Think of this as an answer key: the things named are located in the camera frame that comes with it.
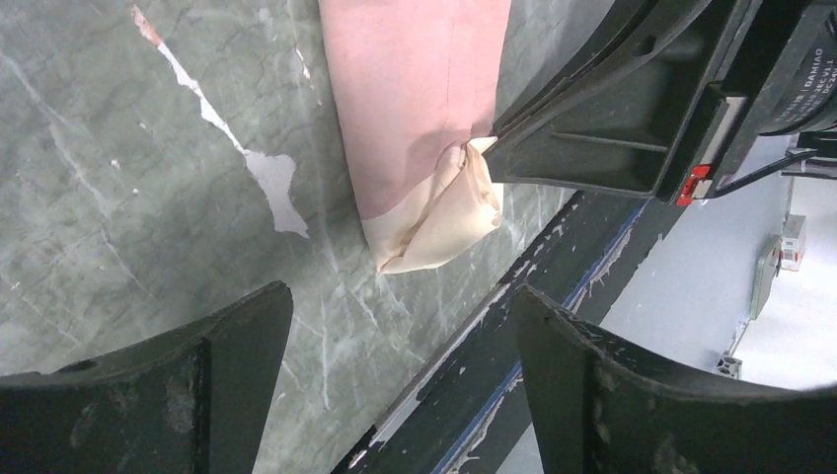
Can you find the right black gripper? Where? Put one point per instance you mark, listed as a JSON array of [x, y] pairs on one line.
[[666, 98]]

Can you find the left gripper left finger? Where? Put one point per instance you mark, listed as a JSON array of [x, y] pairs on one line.
[[190, 400]]

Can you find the pink beige underwear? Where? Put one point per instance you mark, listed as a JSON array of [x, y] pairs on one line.
[[415, 86]]

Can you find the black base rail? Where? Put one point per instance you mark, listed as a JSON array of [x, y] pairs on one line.
[[467, 409]]

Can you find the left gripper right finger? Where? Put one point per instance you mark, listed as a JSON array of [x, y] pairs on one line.
[[602, 404]]

